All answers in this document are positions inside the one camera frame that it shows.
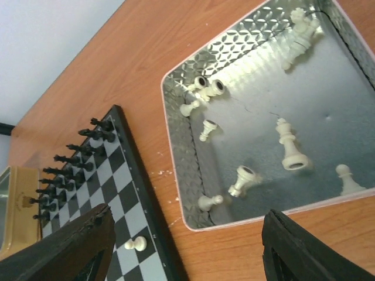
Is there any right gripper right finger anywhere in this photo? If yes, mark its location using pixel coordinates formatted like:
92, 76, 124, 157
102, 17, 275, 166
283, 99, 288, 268
262, 210, 374, 280

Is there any white pawn edge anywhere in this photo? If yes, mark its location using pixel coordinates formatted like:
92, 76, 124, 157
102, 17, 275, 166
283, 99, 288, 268
124, 236, 147, 252

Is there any black chess piece set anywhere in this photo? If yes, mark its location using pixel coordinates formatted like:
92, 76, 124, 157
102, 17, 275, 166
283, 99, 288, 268
29, 118, 118, 224

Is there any white pieces pair top tin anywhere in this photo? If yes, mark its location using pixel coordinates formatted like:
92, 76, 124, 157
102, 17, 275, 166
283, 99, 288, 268
187, 76, 226, 102

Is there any white king in tin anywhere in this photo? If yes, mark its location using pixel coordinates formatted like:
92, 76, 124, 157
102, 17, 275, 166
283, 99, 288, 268
275, 118, 309, 171

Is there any pink tin with white pieces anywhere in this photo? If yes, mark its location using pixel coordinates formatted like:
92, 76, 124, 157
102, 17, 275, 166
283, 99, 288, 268
161, 1, 374, 231

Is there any white pawn lying in tin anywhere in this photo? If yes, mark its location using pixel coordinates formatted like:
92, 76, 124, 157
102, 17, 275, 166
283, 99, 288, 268
197, 195, 224, 212

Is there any empty silver metal tin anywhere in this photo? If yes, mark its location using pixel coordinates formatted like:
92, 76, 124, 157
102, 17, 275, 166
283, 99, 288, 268
1, 166, 41, 260

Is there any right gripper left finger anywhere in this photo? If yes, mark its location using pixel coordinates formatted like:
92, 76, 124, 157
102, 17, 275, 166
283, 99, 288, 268
1, 203, 115, 280

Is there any black and silver chessboard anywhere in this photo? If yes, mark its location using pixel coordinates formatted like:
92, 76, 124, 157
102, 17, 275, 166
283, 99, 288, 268
40, 105, 188, 280

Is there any white bishop in tin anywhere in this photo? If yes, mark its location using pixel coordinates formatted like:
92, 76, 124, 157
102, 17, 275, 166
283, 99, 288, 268
199, 119, 218, 142

